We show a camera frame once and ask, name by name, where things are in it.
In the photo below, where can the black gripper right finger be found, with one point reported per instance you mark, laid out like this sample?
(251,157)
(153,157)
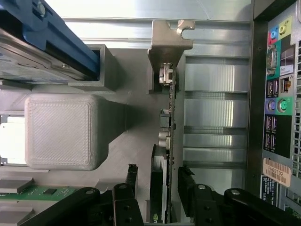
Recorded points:
(204,207)

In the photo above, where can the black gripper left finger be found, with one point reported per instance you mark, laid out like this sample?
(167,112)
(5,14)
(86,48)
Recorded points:
(128,204)

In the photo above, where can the orange service tag sticker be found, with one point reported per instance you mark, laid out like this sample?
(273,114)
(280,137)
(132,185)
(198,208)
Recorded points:
(276,171)

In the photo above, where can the green RAM stick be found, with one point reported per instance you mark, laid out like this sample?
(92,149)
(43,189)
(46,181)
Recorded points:
(35,191)

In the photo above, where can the grey printed parts rack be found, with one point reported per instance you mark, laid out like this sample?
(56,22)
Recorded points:
(58,131)

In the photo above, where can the grey metal PC case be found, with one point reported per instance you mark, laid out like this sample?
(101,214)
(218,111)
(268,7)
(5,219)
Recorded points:
(257,117)

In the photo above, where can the CPU chip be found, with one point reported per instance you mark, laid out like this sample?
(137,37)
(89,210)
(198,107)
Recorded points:
(14,141)

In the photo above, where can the hard disk with blue carrier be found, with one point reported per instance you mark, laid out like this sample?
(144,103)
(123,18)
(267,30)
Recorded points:
(35,28)

